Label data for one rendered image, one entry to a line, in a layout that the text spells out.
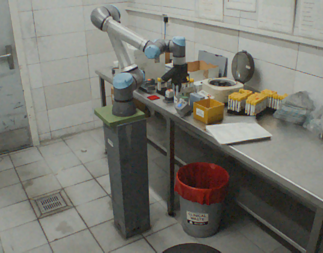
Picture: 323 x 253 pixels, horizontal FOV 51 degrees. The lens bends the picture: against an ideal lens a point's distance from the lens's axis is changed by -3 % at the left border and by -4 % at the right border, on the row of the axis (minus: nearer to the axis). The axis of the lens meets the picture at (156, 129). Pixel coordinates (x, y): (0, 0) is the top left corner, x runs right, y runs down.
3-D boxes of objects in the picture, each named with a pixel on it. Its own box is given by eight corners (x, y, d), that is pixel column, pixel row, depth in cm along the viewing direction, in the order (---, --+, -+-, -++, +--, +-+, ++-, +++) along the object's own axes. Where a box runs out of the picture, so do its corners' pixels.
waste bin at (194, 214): (165, 219, 258) (164, 169, 239) (203, 203, 276) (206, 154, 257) (195, 250, 229) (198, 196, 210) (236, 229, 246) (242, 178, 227)
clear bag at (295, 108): (269, 117, 210) (272, 88, 202) (279, 108, 222) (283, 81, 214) (310, 128, 194) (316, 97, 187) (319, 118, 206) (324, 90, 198)
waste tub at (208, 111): (192, 117, 211) (192, 102, 207) (209, 112, 218) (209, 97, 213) (207, 124, 201) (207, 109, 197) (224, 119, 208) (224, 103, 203)
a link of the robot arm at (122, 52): (123, 94, 216) (89, 10, 200) (133, 87, 229) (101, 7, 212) (139, 90, 210) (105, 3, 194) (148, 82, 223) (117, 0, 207)
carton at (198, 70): (170, 83, 273) (170, 64, 267) (199, 77, 287) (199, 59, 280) (189, 91, 254) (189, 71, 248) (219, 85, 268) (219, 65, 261)
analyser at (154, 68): (119, 79, 285) (116, 43, 272) (147, 74, 298) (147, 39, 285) (136, 89, 261) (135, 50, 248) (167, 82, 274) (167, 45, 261)
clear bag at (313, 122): (299, 124, 199) (302, 102, 193) (323, 121, 202) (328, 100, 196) (318, 140, 181) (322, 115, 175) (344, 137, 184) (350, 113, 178)
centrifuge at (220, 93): (192, 96, 245) (192, 79, 239) (227, 91, 255) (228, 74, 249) (209, 108, 224) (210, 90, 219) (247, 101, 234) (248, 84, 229)
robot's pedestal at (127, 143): (126, 238, 240) (116, 126, 203) (113, 223, 256) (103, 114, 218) (150, 228, 249) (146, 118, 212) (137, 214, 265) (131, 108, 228)
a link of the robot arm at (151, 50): (85, 5, 187) (160, 47, 181) (95, 3, 196) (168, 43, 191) (80, 24, 194) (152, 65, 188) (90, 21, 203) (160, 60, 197)
